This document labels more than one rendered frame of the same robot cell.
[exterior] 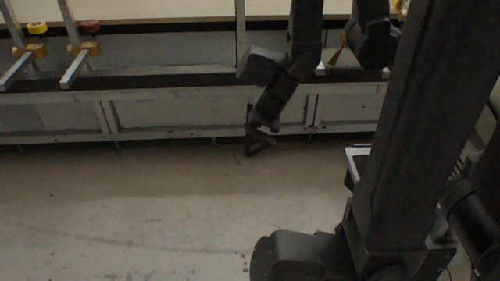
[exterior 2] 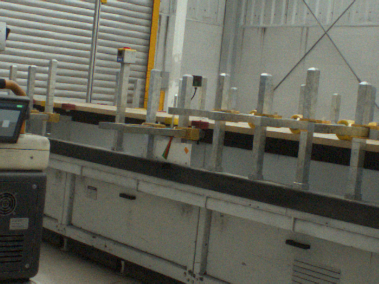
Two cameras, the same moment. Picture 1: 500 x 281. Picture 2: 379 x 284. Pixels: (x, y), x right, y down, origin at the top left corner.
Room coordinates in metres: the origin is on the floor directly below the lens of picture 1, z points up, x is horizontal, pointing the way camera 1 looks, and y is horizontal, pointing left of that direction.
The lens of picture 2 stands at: (-0.52, -3.29, 0.99)
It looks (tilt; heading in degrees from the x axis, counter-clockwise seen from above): 3 degrees down; 53
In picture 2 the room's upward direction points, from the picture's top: 6 degrees clockwise
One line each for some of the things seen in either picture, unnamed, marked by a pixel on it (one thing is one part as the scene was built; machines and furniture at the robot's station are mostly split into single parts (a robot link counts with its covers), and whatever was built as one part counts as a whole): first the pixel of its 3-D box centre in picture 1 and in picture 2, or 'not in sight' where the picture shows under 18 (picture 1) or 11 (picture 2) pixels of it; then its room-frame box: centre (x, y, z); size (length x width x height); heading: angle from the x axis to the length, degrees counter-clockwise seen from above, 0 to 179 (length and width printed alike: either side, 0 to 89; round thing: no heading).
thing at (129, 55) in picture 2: not in sight; (126, 57); (1.50, 0.04, 1.18); 0.07 x 0.07 x 0.08; 3
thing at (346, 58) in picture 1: (342, 58); (172, 152); (1.50, -0.44, 0.75); 0.26 x 0.01 x 0.10; 93
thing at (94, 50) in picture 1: (83, 49); (50, 117); (1.46, 0.76, 0.82); 0.14 x 0.06 x 0.05; 93
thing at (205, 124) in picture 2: not in sight; (199, 132); (1.59, -0.51, 0.85); 0.08 x 0.08 x 0.11
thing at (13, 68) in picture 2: not in sight; (10, 102); (1.43, 1.28, 0.87); 0.04 x 0.04 x 0.48; 3
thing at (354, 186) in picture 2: not in sight; (358, 149); (1.58, -1.47, 0.88); 0.04 x 0.04 x 0.48; 3
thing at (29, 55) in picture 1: (25, 61); not in sight; (1.35, 0.98, 0.82); 0.43 x 0.03 x 0.04; 3
